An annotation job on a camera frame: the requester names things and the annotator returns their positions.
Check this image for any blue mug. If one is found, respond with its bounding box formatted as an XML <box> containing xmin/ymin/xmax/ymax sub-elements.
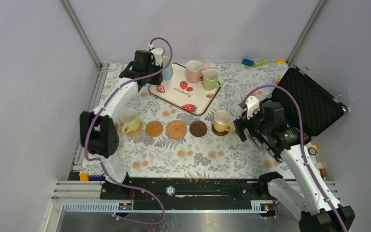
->
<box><xmin>162</xmin><ymin>56</ymin><xmax>173</xmax><ymax>81</ymax></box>

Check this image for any green toy brick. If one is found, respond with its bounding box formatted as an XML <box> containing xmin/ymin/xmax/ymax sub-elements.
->
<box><xmin>253</xmin><ymin>59</ymin><xmax>267</xmax><ymax>68</ymax></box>

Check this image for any yellow mug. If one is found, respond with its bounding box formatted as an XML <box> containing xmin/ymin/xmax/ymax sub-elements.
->
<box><xmin>214</xmin><ymin>110</ymin><xmax>235</xmax><ymax>132</ymax></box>

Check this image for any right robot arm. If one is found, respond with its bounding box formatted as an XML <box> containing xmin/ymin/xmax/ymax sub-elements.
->
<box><xmin>234</xmin><ymin>97</ymin><xmax>355</xmax><ymax>232</ymax></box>

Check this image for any tan woven coaster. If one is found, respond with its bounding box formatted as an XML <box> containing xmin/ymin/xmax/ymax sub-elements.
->
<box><xmin>127</xmin><ymin>121</ymin><xmax>143</xmax><ymax>136</ymax></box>

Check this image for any small dark wooden coaster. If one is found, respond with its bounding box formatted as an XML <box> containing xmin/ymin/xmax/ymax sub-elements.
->
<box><xmin>189</xmin><ymin>120</ymin><xmax>208</xmax><ymax>137</ymax></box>

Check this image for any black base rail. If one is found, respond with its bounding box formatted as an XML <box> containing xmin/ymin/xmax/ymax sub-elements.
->
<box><xmin>97</xmin><ymin>177</ymin><xmax>275</xmax><ymax>210</ymax></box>

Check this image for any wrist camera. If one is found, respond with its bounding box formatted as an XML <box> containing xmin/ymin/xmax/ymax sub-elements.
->
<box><xmin>240</xmin><ymin>96</ymin><xmax>260</xmax><ymax>119</ymax></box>
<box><xmin>149</xmin><ymin>44</ymin><xmax>164</xmax><ymax>66</ymax></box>

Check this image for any black poker chip case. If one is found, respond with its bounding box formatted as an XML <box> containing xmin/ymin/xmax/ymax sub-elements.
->
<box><xmin>260</xmin><ymin>66</ymin><xmax>347</xmax><ymax>161</ymax></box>

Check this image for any dark wooden coaster under mug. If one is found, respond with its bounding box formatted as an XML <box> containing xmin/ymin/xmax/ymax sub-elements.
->
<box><xmin>211</xmin><ymin>124</ymin><xmax>229</xmax><ymax>136</ymax></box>

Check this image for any loose poker chip right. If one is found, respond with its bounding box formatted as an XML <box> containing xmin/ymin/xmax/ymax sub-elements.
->
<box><xmin>308</xmin><ymin>147</ymin><xmax>317</xmax><ymax>155</ymax></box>

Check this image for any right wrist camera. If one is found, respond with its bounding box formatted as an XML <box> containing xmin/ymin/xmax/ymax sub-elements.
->
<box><xmin>240</xmin><ymin>96</ymin><xmax>260</xmax><ymax>119</ymax></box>

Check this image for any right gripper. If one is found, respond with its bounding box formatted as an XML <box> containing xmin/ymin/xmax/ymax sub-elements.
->
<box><xmin>234</xmin><ymin>104</ymin><xmax>272</xmax><ymax>142</ymax></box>

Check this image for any floral tablecloth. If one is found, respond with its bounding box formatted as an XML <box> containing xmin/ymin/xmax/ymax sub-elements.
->
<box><xmin>76</xmin><ymin>62</ymin><xmax>298</xmax><ymax>180</ymax></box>

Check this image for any green mug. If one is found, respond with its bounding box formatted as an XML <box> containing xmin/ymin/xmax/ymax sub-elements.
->
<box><xmin>203</xmin><ymin>69</ymin><xmax>225</xmax><ymax>91</ymax></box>

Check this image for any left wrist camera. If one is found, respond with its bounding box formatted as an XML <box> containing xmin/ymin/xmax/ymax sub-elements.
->
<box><xmin>149</xmin><ymin>44</ymin><xmax>164</xmax><ymax>66</ymax></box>

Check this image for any white poker chip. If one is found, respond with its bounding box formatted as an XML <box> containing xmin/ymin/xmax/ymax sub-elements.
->
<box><xmin>166</xmin><ymin>186</ymin><xmax>175</xmax><ymax>196</ymax></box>

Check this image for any strawberry print tray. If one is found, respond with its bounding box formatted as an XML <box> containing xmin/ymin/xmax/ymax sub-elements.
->
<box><xmin>148</xmin><ymin>63</ymin><xmax>221</xmax><ymax>116</ymax></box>

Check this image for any pink mug back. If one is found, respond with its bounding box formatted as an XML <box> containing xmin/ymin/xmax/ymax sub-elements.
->
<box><xmin>186</xmin><ymin>60</ymin><xmax>208</xmax><ymax>83</ymax></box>

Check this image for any blue toy brick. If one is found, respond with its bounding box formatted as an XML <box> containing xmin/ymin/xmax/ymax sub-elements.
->
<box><xmin>242</xmin><ymin>58</ymin><xmax>254</xmax><ymax>67</ymax></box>

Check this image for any woven rattan coaster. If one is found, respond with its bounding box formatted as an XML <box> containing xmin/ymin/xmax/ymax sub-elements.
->
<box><xmin>166</xmin><ymin>120</ymin><xmax>187</xmax><ymax>140</ymax></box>

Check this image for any yellow-green mug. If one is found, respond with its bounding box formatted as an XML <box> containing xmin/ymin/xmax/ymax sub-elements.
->
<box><xmin>119</xmin><ymin>108</ymin><xmax>141</xmax><ymax>134</ymax></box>

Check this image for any light bamboo coaster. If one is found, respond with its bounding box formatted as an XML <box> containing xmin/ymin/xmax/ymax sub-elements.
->
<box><xmin>145</xmin><ymin>121</ymin><xmax>164</xmax><ymax>137</ymax></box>

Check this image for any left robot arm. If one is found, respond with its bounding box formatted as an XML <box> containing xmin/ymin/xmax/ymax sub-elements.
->
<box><xmin>79</xmin><ymin>48</ymin><xmax>163</xmax><ymax>199</ymax></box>

